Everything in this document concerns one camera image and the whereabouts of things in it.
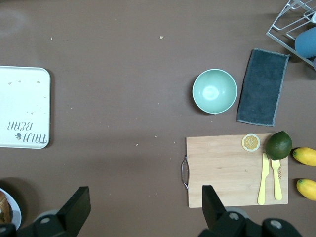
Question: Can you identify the white wire dish rack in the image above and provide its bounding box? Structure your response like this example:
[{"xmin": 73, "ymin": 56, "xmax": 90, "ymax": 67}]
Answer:
[{"xmin": 266, "ymin": 0, "xmax": 316, "ymax": 67}]

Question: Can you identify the lemon slice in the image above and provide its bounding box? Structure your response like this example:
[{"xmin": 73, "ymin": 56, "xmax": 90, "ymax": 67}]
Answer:
[{"xmin": 241, "ymin": 133, "xmax": 261, "ymax": 152}]

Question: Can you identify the blue cup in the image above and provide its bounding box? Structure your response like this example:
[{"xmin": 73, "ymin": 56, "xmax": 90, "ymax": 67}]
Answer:
[{"xmin": 294, "ymin": 26, "xmax": 316, "ymax": 59}]

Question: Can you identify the plain brown bread slice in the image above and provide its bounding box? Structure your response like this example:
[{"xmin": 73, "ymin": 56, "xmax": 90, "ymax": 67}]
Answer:
[{"xmin": 0, "ymin": 191, "xmax": 12, "ymax": 224}]

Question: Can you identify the cream bear print tray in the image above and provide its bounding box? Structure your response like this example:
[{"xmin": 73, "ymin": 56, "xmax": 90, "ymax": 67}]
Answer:
[{"xmin": 0, "ymin": 66, "xmax": 51, "ymax": 150}]

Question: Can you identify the yellow plastic knife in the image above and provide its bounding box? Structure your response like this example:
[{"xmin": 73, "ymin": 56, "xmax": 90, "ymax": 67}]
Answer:
[{"xmin": 257, "ymin": 153, "xmax": 270, "ymax": 206}]

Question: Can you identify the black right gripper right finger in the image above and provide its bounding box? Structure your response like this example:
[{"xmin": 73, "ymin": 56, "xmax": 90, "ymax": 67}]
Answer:
[{"xmin": 198, "ymin": 185, "xmax": 264, "ymax": 237}]

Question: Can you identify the dark grey cloth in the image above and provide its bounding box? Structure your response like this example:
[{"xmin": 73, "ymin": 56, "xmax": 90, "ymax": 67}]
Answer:
[{"xmin": 237, "ymin": 48, "xmax": 291, "ymax": 127}]

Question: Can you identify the dark green lime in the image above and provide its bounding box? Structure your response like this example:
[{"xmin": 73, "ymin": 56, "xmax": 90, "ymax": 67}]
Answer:
[{"xmin": 265, "ymin": 130, "xmax": 293, "ymax": 161}]

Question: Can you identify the mint green bowl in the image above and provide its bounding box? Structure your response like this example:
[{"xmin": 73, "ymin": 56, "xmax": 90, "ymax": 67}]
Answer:
[{"xmin": 192, "ymin": 69, "xmax": 238, "ymax": 115}]

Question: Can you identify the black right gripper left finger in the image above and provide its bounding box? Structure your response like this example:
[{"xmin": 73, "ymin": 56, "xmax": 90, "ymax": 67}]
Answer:
[{"xmin": 33, "ymin": 186, "xmax": 91, "ymax": 237}]

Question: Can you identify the yellow lemon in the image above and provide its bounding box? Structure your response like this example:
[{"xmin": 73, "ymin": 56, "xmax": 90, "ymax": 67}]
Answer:
[
  {"xmin": 292, "ymin": 147, "xmax": 316, "ymax": 166},
  {"xmin": 296, "ymin": 178, "xmax": 316, "ymax": 201}
]

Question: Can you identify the yellow plastic fork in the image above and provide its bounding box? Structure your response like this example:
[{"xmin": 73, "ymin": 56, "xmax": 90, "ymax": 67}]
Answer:
[{"xmin": 271, "ymin": 159, "xmax": 283, "ymax": 201}]

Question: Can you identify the white round ribbed plate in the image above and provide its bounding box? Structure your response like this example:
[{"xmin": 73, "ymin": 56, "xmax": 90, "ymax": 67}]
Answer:
[{"xmin": 0, "ymin": 187, "xmax": 22, "ymax": 227}]

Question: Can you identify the wooden cutting board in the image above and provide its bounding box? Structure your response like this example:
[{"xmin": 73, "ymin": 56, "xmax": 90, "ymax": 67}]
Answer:
[{"xmin": 181, "ymin": 133, "xmax": 289, "ymax": 208}]

